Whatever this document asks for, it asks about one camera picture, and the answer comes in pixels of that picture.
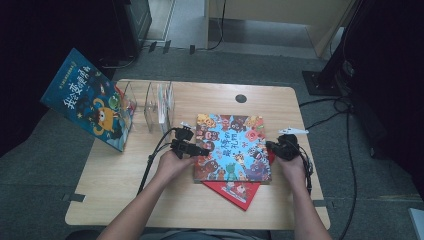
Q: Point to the beige wooden cabinet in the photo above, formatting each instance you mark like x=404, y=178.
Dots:
x=283, y=11

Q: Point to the red picture book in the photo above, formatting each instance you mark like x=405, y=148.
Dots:
x=240, y=195

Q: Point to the black cabinet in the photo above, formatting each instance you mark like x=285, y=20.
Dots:
x=133, y=26

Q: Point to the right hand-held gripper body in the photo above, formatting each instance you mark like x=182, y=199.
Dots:
x=288, y=148

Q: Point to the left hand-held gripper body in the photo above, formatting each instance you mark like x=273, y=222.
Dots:
x=181, y=143

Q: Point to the person's left hand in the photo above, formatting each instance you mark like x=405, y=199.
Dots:
x=170, y=168

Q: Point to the blue monster picture book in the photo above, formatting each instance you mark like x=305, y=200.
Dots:
x=86, y=100

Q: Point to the white flat object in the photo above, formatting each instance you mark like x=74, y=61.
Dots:
x=418, y=223

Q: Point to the person's right hand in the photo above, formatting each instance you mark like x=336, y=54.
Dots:
x=295, y=171

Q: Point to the colourful animals picture book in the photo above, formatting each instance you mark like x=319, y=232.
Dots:
x=233, y=150

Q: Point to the clear acrylic book rack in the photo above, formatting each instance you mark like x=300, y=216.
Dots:
x=150, y=110

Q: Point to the black metal stand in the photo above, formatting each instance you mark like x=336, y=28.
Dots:
x=320, y=83

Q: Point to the black round table grommet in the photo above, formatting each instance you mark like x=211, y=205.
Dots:
x=240, y=98

